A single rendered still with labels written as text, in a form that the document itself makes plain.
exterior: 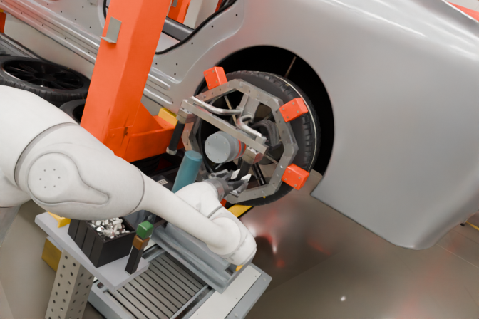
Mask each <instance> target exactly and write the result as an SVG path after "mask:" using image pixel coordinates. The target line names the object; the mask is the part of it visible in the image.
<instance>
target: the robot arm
mask: <svg viewBox="0 0 479 319"><path fill-rule="evenodd" d="M239 170H240V169H239ZM239 170H237V171H233V170H230V172H228V170H223V171H221V172H217V173H211V174H210V177H209V179H206V180H205V181H203V182H200V183H199V182H197V183H193V184H189V185H187V186H186V187H183V188H182V189H180V190H179V191H177V192H176V193H175V194H174V193H172V192H171V191H170V190H168V189H166V188H165V187H164V186H162V185H161V184H158V183H157V182H155V181H154V180H152V179H151V178H149V177H147V176H146V175H145V174H143V173H142V172H141V171H140V170H139V169H138V168H137V167H136V166H134V165H132V164H130V163H128V162H126V161H125V160H124V159H122V158H120V157H117V156H115V155H114V153H113V151H112V150H110V149H109V148H107V147H106V146H105V145H104V144H103V143H101V142H100V141H99V140H97V139H96V138H95V137H94V136H92V134H91V133H89V132H88V131H87V130H85V129H84V128H82V127H81V126H80V125H79V124H77V123H76V122H75V121H74V120H73V119H72V118H71V117H70V116H69V115H67V114H66V113H65V112H63V111H62V110H60V109H58V108H57V107H56V106H54V105H52V104H51V103H49V102H48V101H46V100H44V99H43V98H40V97H39V96H37V95H35V94H33V93H31V92H29V91H26V90H21V89H17V88H12V87H9V86H4V85H0V246H1V244H2V242H3V240H4V238H5V236H6V234H7V232H8V230H9V228H10V226H11V224H12V222H13V220H14V218H15V216H16V214H17V212H18V210H19V208H20V206H21V205H22V204H24V203H25V202H27V201H28V200H30V199H33V200H34V201H35V202H36V203H37V204H38V205H39V206H40V207H41V208H43V209H45V210H46V211H49V212H51V213H52V214H55V215H57V216H61V217H64V218H68V219H78V220H92V221H98V220H109V219H114V218H117V217H122V216H127V215H129V214H132V213H133V212H136V211H140V210H142V209H143V210H146V211H149V212H152V213H154V214H156V215H158V216H159V217H161V218H163V219H164V220H166V221H168V222H170V223H171V224H173V225H175V226H177V227H178V228H180V229H182V230H183V231H186V232H187V233H189V234H191V235H193V236H194V237H196V238H198V239H199V240H201V241H203V242H205V243H206V244H207V246H208V248H209V249H210V250H211V251H212V252H214V253H216V254H217V255H219V256H220V257H222V258H224V259H225V260H227V261H228V262H230V263H232V264H234V265H237V266H240V265H245V264H246V263H247V262H248V261H249V260H250V259H251V258H252V257H253V255H254V254H255V252H256V250H257V249H256V246H257V245H256V242H255V240H254V237H253V236H252V234H251V233H250V231H249V230H248V229H247V228H246V227H245V225H244V224H243V223H242V222H241V221H240V220H239V219H238V218H237V217H236V216H234V215H233V214H232V213H231V212H229V211H228V210H226V208H224V207H223V206H222V205H221V203H220V202H221V201H222V199H223V198H224V197H226V196H227V195H228V194H234V195H235V197H237V198H238V196H239V195H240V194H241V193H242V192H243V191H244V190H245V189H246V188H247V186H248V181H249V178H250V177H251V174H248V175H247V176H245V177H243V178H242V179H241V180H239V181H236V182H228V180H229V179H230V178H231V179H234V178H235V177H237V174H238V172H239ZM236 188H238V189H236ZM233 189H236V190H233Z"/></svg>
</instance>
